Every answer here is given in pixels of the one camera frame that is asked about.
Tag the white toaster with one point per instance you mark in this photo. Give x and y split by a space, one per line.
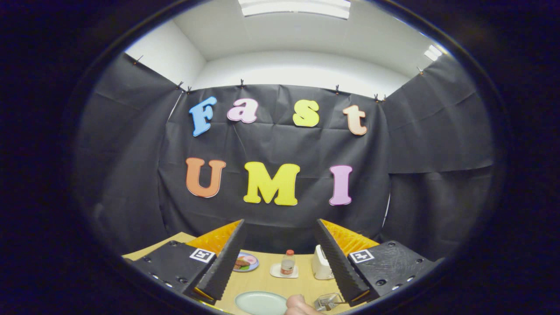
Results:
321 267

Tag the blue plate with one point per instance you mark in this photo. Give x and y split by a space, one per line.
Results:
245 270

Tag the row of small clips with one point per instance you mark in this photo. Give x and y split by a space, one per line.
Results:
337 90

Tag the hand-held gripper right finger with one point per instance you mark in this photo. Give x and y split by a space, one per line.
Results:
339 267

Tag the small ceiling light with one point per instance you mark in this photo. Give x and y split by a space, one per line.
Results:
433 52

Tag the pale green plate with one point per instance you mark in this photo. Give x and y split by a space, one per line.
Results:
258 302

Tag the pink ham slice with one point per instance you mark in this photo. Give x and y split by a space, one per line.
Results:
251 259

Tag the white square coaster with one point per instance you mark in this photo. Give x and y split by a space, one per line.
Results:
274 271

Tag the clear water bottle red cap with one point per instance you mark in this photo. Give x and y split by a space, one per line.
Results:
287 264

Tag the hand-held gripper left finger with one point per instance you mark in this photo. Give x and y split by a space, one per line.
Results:
225 267

